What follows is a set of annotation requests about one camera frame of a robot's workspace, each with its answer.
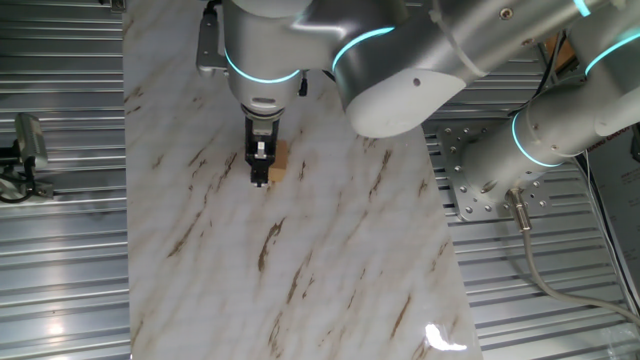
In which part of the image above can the black cable bundle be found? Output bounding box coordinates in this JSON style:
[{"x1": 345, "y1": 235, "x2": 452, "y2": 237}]
[{"x1": 532, "y1": 32, "x2": 570, "y2": 104}]

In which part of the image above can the black stand camera cable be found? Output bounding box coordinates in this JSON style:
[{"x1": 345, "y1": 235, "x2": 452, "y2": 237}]
[{"x1": 0, "y1": 144, "x2": 39, "y2": 204}]

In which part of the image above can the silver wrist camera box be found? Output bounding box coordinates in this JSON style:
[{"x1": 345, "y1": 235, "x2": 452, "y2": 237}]
[{"x1": 195, "y1": 2, "x2": 230, "y2": 79}]

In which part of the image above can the small wooden block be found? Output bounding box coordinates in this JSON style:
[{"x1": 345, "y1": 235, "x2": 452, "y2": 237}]
[{"x1": 268, "y1": 139, "x2": 290, "y2": 184}]

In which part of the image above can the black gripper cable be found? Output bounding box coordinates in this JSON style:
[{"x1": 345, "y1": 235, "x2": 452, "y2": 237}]
[{"x1": 297, "y1": 69, "x2": 337, "y2": 99}]

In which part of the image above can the brown wooden board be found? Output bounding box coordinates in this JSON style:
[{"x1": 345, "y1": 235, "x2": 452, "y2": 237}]
[{"x1": 544, "y1": 34, "x2": 577, "y2": 72}]

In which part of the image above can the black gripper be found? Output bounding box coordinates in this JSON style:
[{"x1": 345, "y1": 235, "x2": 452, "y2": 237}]
[{"x1": 243, "y1": 118, "x2": 280, "y2": 189}]

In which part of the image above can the silver camera on stand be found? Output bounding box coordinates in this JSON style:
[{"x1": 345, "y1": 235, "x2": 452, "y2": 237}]
[{"x1": 13, "y1": 112, "x2": 50, "y2": 170}]

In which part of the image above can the marble pattern table mat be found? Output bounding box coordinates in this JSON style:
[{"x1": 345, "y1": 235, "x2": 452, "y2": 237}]
[{"x1": 122, "y1": 0, "x2": 484, "y2": 360}]

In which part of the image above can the grey cable with metal connector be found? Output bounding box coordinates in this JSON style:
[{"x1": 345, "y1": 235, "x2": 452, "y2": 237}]
[{"x1": 504, "y1": 187, "x2": 640, "y2": 326}]

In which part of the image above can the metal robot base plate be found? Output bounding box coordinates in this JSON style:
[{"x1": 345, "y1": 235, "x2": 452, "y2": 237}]
[{"x1": 435, "y1": 123, "x2": 551, "y2": 222}]

